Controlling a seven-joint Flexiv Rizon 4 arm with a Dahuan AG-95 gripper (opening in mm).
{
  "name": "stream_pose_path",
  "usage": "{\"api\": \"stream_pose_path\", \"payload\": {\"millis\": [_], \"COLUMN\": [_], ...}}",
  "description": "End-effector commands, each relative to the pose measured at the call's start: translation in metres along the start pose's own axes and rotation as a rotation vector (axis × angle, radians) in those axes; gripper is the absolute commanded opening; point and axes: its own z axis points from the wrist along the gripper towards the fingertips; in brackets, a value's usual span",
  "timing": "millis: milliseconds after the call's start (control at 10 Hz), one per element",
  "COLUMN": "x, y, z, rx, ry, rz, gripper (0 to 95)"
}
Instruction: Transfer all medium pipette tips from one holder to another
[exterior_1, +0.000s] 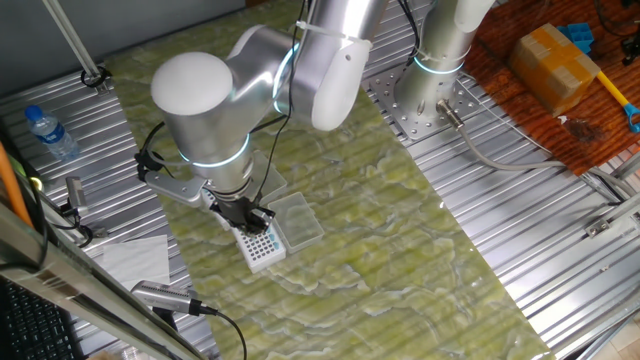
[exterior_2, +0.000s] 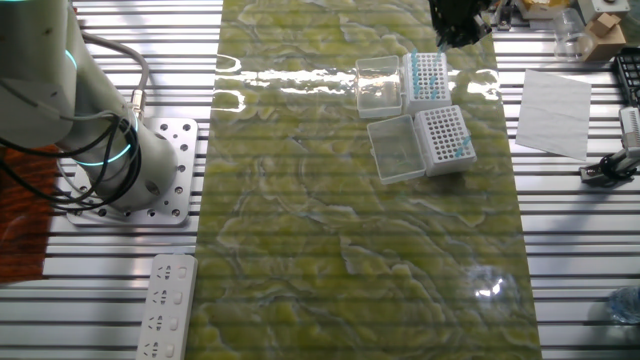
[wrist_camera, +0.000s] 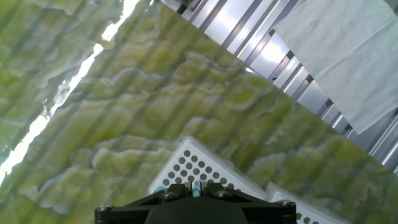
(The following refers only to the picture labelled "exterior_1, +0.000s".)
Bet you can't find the cardboard box yellow tape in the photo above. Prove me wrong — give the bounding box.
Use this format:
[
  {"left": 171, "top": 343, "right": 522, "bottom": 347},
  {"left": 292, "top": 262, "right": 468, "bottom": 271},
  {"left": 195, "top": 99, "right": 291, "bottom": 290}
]
[{"left": 508, "top": 22, "right": 601, "bottom": 117}]

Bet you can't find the black base cable bundle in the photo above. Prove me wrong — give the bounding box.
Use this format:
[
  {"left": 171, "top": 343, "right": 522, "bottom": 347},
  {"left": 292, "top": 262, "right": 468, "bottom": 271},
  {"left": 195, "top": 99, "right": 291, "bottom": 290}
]
[{"left": 398, "top": 0, "right": 424, "bottom": 66}]

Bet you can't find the green marble pattern mat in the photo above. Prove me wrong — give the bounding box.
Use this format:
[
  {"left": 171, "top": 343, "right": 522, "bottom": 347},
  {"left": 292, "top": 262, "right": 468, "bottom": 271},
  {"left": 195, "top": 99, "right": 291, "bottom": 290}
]
[{"left": 104, "top": 0, "right": 556, "bottom": 360}]

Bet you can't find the black camera cable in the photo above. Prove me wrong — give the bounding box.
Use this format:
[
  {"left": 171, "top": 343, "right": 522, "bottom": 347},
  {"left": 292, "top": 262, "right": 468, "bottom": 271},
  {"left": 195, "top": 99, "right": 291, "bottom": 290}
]
[{"left": 199, "top": 304, "right": 249, "bottom": 360}]

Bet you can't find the white paper sheet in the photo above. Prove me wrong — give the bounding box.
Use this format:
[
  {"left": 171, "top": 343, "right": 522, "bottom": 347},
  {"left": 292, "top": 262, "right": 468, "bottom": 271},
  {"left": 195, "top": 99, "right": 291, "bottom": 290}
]
[{"left": 94, "top": 234, "right": 171, "bottom": 291}]

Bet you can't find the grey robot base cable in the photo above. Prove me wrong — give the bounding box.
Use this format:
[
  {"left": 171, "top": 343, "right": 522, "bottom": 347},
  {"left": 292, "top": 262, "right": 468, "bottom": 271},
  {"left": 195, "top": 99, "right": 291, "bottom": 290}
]
[{"left": 435, "top": 98, "right": 640, "bottom": 201}]

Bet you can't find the large silver camera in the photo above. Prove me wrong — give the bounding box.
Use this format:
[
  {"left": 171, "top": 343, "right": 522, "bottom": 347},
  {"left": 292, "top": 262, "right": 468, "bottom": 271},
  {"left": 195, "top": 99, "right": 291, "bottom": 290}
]
[{"left": 130, "top": 279, "right": 219, "bottom": 317}]

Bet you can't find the aluminium frame bar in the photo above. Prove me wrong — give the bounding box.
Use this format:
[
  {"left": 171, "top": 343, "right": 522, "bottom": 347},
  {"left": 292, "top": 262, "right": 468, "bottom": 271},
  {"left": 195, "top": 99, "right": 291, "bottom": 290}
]
[{"left": 0, "top": 199, "right": 211, "bottom": 360}]

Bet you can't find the clear water bottle blue cap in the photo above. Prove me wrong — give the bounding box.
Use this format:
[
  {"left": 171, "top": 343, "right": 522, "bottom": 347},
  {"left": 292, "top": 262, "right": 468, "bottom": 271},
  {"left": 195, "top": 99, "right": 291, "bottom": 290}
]
[{"left": 24, "top": 104, "right": 81, "bottom": 162}]

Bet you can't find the black keyboard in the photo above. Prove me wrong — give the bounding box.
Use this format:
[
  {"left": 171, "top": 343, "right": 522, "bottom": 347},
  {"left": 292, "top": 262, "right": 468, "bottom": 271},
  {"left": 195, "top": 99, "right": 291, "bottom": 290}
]
[{"left": 0, "top": 277, "right": 86, "bottom": 360}]

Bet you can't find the yellow handled blue tool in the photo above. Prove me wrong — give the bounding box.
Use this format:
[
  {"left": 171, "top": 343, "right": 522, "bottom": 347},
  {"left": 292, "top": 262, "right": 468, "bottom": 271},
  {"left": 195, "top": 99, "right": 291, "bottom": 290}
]
[{"left": 597, "top": 69, "right": 640, "bottom": 134}]

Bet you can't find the clear plastic rack lid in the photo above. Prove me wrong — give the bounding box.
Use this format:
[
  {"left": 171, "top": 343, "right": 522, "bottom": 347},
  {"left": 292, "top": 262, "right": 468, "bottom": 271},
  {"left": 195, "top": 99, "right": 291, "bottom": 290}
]
[
  {"left": 267, "top": 192, "right": 326, "bottom": 254},
  {"left": 249, "top": 149, "right": 289, "bottom": 206}
]

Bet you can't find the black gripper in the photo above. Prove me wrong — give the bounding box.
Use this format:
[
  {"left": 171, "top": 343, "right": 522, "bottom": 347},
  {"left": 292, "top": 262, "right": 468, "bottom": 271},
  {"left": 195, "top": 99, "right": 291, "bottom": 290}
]
[{"left": 212, "top": 192, "right": 277, "bottom": 237}]

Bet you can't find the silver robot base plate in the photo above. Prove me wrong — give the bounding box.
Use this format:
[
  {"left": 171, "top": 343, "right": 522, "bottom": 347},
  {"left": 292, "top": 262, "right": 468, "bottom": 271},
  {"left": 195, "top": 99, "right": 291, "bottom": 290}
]
[{"left": 362, "top": 69, "right": 481, "bottom": 142}]

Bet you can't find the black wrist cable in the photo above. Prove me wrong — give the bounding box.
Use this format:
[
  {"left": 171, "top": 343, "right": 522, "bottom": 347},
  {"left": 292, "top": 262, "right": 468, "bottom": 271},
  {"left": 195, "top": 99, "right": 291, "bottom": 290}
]
[{"left": 134, "top": 0, "right": 309, "bottom": 206}]

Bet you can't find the aluminium frame profile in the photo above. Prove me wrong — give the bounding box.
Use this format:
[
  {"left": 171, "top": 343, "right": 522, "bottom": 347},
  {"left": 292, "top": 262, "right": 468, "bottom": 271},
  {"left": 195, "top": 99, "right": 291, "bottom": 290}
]
[{"left": 582, "top": 149, "right": 640, "bottom": 239}]

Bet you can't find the brown wooden board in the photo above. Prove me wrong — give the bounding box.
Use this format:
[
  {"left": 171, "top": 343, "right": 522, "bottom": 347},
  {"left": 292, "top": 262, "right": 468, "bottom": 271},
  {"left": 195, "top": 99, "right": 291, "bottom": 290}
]
[{"left": 462, "top": 0, "right": 640, "bottom": 176}]

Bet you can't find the black device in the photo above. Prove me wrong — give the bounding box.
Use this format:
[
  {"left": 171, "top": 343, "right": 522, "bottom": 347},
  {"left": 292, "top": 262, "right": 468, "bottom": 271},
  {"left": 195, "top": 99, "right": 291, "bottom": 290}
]
[{"left": 619, "top": 29, "right": 640, "bottom": 67}]

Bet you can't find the blue plastic tray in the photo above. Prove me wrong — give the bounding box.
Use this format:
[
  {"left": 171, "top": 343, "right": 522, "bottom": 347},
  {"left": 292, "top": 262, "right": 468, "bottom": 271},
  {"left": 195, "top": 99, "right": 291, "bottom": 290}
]
[{"left": 557, "top": 22, "right": 595, "bottom": 55}]

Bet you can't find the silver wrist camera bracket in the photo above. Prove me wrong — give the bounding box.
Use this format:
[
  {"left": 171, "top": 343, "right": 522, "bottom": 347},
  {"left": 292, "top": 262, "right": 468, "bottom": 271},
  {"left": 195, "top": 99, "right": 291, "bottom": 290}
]
[{"left": 144, "top": 171, "right": 209, "bottom": 209}]

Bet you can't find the aluminium pole black clamp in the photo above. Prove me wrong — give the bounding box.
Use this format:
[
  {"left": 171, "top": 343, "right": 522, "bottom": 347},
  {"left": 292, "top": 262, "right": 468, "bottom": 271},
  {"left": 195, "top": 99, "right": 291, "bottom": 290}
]
[{"left": 42, "top": 0, "right": 112, "bottom": 96}]

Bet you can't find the orange tube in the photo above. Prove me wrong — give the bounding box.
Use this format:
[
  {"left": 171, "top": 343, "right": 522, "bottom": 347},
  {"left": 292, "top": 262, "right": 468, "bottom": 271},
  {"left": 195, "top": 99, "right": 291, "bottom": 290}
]
[{"left": 0, "top": 142, "right": 34, "bottom": 229}]

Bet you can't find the small silver camera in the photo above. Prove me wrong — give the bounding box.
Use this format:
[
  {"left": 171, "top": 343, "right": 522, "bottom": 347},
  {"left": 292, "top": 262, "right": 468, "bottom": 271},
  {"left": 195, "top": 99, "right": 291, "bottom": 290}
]
[{"left": 64, "top": 176, "right": 90, "bottom": 217}]

